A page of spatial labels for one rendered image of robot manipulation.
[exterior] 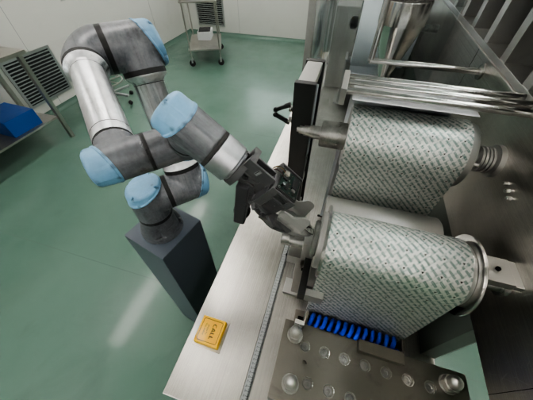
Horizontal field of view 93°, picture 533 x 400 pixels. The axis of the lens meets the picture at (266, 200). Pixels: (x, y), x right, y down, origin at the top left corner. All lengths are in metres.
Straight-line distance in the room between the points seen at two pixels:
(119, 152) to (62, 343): 1.71
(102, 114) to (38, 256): 2.06
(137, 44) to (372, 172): 0.66
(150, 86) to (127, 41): 0.11
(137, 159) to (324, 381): 0.59
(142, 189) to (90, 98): 0.33
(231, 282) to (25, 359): 1.56
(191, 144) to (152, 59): 0.43
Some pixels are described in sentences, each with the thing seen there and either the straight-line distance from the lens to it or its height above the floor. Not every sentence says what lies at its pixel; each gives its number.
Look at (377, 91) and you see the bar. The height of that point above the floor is 1.45.
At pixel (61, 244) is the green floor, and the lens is 2.55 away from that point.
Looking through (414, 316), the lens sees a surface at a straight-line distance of 0.62.
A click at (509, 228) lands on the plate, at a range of 0.65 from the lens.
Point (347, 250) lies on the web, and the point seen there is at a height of 1.30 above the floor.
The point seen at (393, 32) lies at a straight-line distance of 0.99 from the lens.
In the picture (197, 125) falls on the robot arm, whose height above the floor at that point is 1.47.
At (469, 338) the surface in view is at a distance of 0.75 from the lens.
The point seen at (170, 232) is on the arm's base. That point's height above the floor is 0.93.
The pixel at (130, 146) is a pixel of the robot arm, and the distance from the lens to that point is 0.52.
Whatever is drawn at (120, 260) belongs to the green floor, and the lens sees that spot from 2.20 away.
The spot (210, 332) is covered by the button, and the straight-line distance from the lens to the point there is 0.80.
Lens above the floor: 1.69
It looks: 48 degrees down
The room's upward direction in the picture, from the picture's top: straight up
